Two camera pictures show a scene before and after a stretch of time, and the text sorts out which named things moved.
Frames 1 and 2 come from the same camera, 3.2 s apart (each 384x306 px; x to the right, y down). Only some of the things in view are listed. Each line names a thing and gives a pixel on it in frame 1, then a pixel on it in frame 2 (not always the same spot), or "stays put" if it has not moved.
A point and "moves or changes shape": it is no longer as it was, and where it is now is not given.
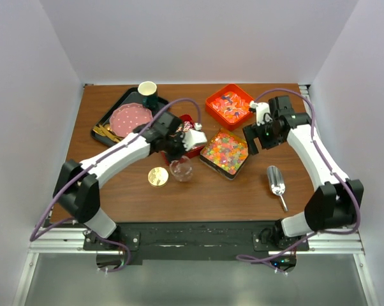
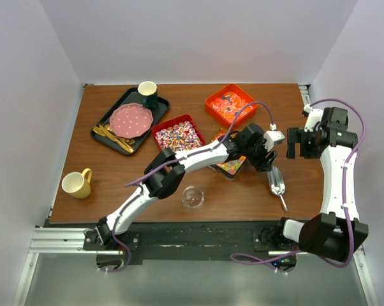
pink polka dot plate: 124,118 stays put
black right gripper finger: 251,133 → 293,136
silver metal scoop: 277,183 stays put
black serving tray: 122,118 stays put
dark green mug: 148,90 stays put
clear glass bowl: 182,169 moves or changes shape
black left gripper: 178,137 → 263,164
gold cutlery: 106,130 stays put
